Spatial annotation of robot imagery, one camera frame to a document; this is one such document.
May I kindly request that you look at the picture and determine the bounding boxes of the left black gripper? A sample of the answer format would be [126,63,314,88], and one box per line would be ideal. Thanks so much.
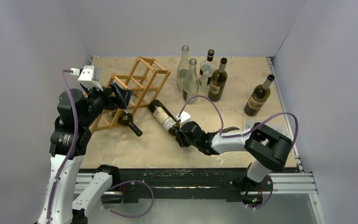
[81,80,132,126]

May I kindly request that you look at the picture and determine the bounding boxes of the dark labelled wine bottle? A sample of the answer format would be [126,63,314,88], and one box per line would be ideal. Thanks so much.
[148,99,179,136]

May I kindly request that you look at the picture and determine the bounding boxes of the olive green wine bottle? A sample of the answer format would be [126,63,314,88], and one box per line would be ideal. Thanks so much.
[208,57,227,102]

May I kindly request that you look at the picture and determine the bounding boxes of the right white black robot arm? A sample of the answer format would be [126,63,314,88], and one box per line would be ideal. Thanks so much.
[176,121,293,190]

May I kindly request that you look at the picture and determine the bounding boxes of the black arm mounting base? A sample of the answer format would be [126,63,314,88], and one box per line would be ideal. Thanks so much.
[83,168,274,205]

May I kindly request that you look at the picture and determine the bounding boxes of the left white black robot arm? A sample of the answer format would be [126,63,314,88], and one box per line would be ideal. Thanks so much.
[37,82,133,224]

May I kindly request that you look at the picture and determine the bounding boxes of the wooden wine rack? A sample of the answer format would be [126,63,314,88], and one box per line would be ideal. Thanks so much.
[83,56,171,134]

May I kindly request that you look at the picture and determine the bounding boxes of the dark bottle in lower rack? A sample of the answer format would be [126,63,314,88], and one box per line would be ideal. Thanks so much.
[117,111,143,137]

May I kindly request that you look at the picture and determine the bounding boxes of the clear bottle front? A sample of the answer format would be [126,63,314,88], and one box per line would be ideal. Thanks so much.
[182,58,199,104]

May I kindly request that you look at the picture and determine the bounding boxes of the clear liquor bottle black cap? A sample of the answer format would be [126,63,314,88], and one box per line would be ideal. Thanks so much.
[199,49,217,95]

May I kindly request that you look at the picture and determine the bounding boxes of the tall clear bottle back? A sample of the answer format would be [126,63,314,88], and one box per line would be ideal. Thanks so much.
[176,45,189,92]

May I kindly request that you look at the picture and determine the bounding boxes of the green wine bottle far right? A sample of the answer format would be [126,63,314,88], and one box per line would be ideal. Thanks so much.
[244,74,275,116]

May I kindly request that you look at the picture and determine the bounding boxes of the black pruning shears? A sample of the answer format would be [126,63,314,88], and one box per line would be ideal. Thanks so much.
[221,126,239,133]

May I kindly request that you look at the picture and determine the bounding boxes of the clear plastic parts box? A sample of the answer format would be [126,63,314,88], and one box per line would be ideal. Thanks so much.
[243,117,286,137]

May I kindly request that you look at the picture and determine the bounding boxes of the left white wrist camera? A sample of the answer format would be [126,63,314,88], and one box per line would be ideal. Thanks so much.
[70,65,103,91]

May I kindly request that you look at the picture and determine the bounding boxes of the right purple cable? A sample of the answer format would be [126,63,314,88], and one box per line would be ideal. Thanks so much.
[178,95,299,152]

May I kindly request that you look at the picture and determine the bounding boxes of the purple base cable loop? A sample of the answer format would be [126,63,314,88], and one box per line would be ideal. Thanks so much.
[101,180,156,219]

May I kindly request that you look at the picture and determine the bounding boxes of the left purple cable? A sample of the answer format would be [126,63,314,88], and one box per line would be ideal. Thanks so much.
[44,69,79,224]

